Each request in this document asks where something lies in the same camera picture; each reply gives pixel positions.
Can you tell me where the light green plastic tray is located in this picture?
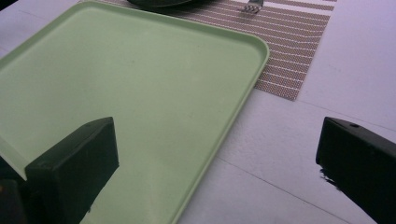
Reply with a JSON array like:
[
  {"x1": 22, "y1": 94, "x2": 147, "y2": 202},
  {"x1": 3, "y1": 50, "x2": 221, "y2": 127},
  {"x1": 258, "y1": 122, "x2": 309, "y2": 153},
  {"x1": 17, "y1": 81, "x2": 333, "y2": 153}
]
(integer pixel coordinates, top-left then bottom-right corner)
[{"x1": 0, "y1": 0, "x2": 271, "y2": 224}]

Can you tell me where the brown striped woven placemat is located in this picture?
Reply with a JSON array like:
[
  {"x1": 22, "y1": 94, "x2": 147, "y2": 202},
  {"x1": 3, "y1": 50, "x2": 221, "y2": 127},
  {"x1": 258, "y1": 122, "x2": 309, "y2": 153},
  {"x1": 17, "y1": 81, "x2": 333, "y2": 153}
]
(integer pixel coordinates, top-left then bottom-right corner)
[{"x1": 81, "y1": 0, "x2": 338, "y2": 102}]

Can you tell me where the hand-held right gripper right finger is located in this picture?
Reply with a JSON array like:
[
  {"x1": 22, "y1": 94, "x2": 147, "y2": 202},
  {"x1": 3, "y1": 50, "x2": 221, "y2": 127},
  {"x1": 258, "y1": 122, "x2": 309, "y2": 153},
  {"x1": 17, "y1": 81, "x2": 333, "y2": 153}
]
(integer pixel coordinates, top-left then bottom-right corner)
[{"x1": 315, "y1": 117, "x2": 396, "y2": 224}]

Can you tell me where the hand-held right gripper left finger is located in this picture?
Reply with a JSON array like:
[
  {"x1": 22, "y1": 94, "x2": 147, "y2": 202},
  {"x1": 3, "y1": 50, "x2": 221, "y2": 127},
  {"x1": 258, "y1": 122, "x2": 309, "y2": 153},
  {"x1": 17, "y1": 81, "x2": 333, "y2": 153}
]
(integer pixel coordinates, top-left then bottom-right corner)
[{"x1": 23, "y1": 116, "x2": 120, "y2": 224}]

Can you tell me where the dark round plate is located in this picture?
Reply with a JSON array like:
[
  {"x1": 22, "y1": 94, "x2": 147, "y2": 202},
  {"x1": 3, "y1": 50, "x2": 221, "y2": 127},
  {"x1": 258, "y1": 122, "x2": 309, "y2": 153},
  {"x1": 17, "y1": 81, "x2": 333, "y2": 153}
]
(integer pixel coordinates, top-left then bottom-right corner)
[{"x1": 126, "y1": 0, "x2": 200, "y2": 8}]

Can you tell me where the silver metal fork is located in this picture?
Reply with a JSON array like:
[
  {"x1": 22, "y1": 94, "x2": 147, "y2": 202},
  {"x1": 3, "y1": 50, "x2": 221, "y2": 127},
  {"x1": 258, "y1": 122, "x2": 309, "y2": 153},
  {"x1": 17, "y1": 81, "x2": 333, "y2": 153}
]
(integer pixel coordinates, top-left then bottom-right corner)
[{"x1": 239, "y1": 0, "x2": 265, "y2": 15}]

